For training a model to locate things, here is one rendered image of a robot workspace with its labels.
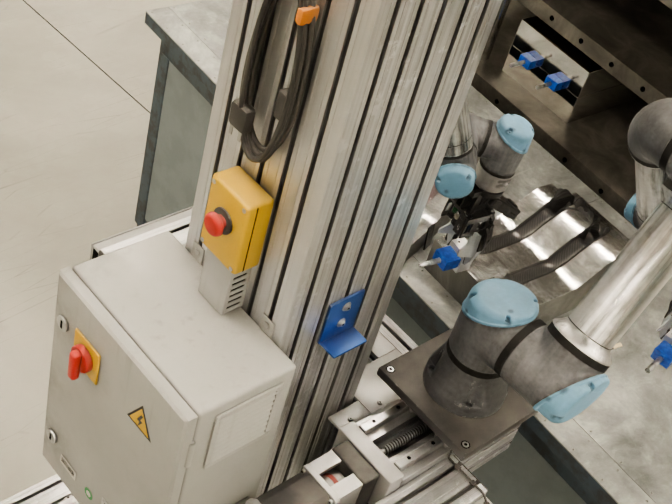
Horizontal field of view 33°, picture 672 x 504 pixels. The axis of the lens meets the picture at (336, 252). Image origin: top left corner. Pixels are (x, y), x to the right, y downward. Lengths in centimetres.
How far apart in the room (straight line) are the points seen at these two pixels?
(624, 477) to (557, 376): 59
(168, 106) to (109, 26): 132
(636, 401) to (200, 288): 112
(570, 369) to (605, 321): 9
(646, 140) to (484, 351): 42
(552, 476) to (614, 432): 17
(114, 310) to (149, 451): 22
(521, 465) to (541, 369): 75
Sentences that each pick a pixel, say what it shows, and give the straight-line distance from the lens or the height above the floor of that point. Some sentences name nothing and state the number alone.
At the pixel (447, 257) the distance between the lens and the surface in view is 242.
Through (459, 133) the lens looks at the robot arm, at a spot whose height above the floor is 135.
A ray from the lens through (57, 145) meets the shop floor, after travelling 397.
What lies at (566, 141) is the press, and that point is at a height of 79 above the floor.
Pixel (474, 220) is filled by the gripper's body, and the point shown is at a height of 108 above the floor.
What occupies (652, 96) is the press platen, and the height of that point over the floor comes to 102.
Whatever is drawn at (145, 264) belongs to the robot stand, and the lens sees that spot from 181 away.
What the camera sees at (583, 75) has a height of 94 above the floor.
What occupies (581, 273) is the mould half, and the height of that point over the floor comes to 90.
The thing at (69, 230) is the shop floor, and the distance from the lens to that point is 366.
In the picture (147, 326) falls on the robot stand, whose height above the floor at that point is 123.
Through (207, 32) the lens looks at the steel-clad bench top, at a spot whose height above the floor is 80.
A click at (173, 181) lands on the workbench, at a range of 340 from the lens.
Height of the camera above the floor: 249
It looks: 41 degrees down
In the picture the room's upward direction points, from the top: 18 degrees clockwise
